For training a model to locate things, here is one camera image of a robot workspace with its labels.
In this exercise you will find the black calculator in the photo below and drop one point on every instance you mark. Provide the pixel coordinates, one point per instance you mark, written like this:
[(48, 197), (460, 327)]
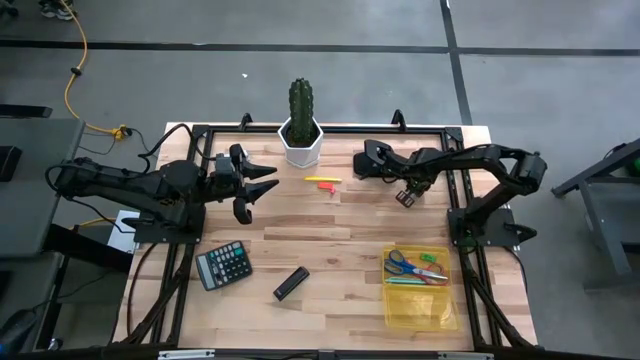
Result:
[(224, 266)]

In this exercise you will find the silver metal bracket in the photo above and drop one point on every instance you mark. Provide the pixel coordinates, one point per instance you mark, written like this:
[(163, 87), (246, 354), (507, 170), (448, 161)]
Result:
[(186, 354), (465, 356)]

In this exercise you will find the dark metal stand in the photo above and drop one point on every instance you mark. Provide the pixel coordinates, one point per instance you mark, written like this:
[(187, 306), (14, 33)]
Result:
[(605, 220)]

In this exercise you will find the black metal table frame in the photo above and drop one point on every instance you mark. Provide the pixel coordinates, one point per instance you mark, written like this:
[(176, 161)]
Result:
[(325, 129)]

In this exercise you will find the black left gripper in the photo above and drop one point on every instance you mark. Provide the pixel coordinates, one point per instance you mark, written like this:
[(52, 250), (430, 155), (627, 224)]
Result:
[(240, 185)]

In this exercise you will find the grey side table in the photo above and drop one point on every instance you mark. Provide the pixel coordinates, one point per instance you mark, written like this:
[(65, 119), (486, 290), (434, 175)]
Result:
[(35, 200)]

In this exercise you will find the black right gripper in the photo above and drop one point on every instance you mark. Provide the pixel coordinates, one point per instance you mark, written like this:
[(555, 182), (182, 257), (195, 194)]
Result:
[(417, 184)]

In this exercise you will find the green cactus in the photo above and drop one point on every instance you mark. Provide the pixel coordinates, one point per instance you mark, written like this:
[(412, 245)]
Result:
[(301, 110)]

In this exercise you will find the white paper sheet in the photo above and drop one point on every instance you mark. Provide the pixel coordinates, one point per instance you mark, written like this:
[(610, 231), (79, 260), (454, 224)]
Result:
[(121, 235)]

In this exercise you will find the small green object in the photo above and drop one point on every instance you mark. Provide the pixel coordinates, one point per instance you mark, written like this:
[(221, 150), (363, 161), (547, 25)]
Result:
[(428, 258)]

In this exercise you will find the blue-green pencil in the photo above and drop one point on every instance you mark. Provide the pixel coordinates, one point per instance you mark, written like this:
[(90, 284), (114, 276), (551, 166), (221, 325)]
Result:
[(400, 281)]

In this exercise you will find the orange and pink eraser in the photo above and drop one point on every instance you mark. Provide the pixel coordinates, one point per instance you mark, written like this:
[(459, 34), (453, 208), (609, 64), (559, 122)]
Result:
[(327, 187)]

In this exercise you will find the yellow transparent pencil case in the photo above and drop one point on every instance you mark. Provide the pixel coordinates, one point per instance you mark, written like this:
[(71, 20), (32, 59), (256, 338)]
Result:
[(420, 310)]

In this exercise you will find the black stapler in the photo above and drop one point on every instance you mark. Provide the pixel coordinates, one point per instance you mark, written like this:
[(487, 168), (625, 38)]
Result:
[(291, 283)]

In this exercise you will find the person's shoe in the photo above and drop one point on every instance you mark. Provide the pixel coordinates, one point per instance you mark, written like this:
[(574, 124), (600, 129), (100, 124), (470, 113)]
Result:
[(57, 10)]

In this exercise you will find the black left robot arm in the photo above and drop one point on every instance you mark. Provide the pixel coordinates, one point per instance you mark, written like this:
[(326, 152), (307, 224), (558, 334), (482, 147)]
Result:
[(125, 180)]

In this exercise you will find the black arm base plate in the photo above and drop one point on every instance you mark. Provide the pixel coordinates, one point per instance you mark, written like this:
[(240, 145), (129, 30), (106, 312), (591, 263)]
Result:
[(500, 232), (165, 235)]

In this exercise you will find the yellow highlighter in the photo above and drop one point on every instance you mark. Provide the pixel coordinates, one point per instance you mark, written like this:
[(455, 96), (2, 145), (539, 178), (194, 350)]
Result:
[(322, 179)]

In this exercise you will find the white hexagonal plant pot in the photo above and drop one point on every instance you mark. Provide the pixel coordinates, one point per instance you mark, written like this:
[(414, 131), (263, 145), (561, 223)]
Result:
[(300, 156)]

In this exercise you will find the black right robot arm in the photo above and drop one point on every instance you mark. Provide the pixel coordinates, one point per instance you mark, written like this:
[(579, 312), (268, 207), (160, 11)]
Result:
[(500, 155)]

